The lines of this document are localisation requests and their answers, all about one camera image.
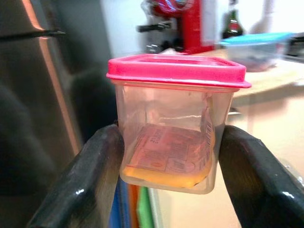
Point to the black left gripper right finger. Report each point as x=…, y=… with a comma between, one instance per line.
x=261, y=180

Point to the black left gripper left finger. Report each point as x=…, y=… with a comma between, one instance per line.
x=78, y=183

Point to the cheese slice packet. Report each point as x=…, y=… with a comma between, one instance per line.
x=171, y=156

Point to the clear container with pink lid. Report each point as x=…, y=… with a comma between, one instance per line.
x=171, y=114

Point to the stainless steel fridge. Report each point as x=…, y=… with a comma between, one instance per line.
x=40, y=95

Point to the wooden kitchen counter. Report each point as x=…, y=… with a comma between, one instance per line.
x=268, y=80

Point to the clear container with blue lid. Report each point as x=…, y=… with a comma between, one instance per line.
x=256, y=50

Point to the dark glass bottle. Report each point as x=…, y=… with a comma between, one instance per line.
x=233, y=25

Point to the red and white appliance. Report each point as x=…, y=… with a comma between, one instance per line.
x=185, y=26

